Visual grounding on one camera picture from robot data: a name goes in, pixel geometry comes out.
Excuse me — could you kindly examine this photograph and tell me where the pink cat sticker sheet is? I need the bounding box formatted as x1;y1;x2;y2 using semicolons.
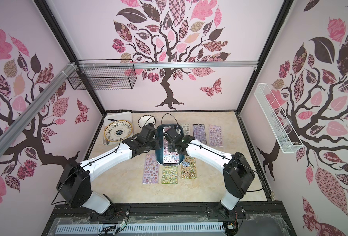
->
163;137;180;164

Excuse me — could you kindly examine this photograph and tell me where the green dinosaur sticker sheet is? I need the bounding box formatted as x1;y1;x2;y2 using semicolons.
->
181;123;190;135

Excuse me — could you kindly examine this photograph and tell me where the teal storage box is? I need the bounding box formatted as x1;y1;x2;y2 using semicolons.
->
155;124;184;166

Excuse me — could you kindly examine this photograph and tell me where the dark purple sticker sheet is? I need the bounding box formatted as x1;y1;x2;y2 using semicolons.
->
193;124;207;145

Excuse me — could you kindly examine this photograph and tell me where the panda sticker sheet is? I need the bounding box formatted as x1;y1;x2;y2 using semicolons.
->
181;156;197;179

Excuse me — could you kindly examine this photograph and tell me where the green animal sticker sheet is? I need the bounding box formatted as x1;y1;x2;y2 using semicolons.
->
161;166;179;184

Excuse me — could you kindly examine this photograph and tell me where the lilac 3D animal sticker sheet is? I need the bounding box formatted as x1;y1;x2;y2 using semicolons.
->
209;125;223;147

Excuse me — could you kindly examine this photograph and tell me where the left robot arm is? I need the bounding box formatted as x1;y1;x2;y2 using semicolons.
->
57;123;159;215

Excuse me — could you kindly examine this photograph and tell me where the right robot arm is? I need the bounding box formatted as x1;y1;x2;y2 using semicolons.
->
163;128;256;211

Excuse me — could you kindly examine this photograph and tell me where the white scalloped bowl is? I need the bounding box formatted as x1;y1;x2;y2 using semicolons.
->
138;115;156;128

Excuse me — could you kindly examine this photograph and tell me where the patterned yellow rim plate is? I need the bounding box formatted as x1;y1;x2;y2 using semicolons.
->
104;120;133;142

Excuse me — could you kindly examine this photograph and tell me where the black wire basket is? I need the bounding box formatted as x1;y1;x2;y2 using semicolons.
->
68;61;137;90

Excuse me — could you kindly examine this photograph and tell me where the aluminium rail back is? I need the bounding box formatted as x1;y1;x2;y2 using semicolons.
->
79;61;258;69

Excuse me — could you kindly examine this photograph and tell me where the aluminium rail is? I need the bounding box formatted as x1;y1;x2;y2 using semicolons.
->
0;62;77;158
79;61;258;69

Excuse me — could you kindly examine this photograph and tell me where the white slotted cable duct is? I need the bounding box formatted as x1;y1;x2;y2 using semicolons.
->
53;222;225;236

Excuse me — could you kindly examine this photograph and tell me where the white wire shelf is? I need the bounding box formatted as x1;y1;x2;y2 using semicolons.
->
254;83;304;154

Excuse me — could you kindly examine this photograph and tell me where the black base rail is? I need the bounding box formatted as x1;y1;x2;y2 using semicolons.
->
43;201;295;236

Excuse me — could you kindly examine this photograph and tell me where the aluminium rail left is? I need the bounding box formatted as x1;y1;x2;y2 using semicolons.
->
0;62;77;158

